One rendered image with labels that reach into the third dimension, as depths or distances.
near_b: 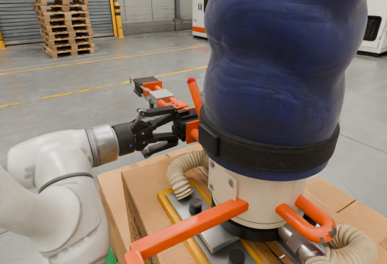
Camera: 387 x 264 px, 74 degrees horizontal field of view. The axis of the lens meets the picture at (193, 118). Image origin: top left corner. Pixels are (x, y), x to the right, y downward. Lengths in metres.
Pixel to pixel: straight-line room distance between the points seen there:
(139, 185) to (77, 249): 0.25
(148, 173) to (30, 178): 0.29
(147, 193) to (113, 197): 0.65
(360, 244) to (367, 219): 0.85
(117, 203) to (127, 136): 0.70
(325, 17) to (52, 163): 0.50
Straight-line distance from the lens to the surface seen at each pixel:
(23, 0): 9.54
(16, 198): 0.43
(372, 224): 1.37
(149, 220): 0.61
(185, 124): 0.64
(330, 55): 0.34
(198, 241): 0.54
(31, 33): 9.60
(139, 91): 0.96
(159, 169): 0.74
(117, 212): 1.24
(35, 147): 0.59
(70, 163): 0.56
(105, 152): 0.59
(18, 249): 2.06
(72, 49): 7.23
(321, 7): 0.33
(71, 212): 0.48
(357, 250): 0.52
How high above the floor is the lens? 1.40
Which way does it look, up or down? 26 degrees down
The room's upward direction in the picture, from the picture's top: straight up
